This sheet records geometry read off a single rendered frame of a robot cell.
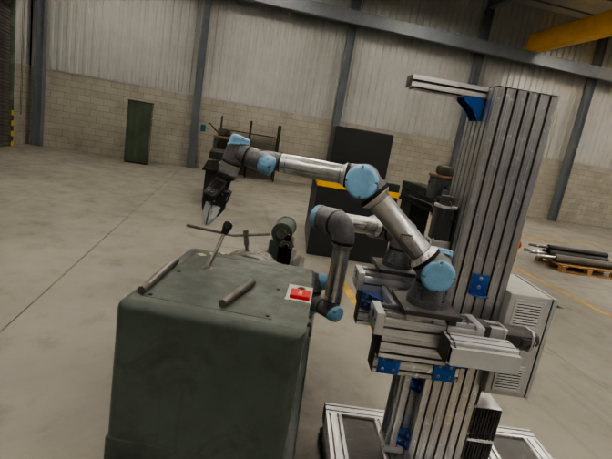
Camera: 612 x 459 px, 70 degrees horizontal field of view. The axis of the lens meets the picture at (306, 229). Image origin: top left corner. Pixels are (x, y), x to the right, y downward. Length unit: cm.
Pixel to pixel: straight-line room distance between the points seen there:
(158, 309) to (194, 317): 9
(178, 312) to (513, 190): 140
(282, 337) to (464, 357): 83
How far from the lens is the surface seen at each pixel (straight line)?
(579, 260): 998
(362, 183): 151
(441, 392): 217
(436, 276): 157
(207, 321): 112
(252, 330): 111
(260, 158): 162
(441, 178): 831
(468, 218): 190
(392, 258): 220
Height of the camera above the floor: 172
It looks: 12 degrees down
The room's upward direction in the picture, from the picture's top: 10 degrees clockwise
